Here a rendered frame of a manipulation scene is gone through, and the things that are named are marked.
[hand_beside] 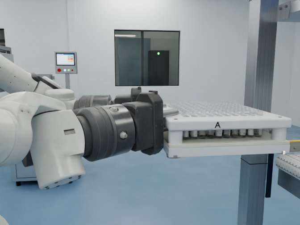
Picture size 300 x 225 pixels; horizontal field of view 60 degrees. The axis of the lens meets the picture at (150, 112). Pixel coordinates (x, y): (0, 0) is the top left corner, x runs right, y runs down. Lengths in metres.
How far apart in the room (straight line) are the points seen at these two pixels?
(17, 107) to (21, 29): 5.39
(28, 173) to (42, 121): 2.59
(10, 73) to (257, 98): 0.74
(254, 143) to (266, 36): 0.41
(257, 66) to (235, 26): 5.15
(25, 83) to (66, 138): 0.53
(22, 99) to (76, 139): 0.09
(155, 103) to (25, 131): 0.24
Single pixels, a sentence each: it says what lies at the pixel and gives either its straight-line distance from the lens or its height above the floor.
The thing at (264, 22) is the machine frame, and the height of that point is 1.30.
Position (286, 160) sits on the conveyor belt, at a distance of 0.88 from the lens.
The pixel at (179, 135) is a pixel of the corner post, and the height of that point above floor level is 1.05.
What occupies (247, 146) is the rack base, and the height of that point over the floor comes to 1.02.
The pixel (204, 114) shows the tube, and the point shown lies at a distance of 0.53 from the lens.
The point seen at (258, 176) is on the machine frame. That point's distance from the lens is 0.92.
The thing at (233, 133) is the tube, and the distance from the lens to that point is 0.56.
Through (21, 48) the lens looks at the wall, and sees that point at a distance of 5.68.
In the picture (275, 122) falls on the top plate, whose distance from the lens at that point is 0.56.
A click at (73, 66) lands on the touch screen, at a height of 1.22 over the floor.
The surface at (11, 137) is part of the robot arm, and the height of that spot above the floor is 1.09.
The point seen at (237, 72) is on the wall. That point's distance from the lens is 5.96.
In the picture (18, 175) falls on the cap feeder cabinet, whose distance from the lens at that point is 3.01.
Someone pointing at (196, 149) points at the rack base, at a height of 1.02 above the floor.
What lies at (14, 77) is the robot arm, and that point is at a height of 1.14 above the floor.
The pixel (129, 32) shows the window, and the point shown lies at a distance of 5.54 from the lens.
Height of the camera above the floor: 1.16
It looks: 9 degrees down
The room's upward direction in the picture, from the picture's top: straight up
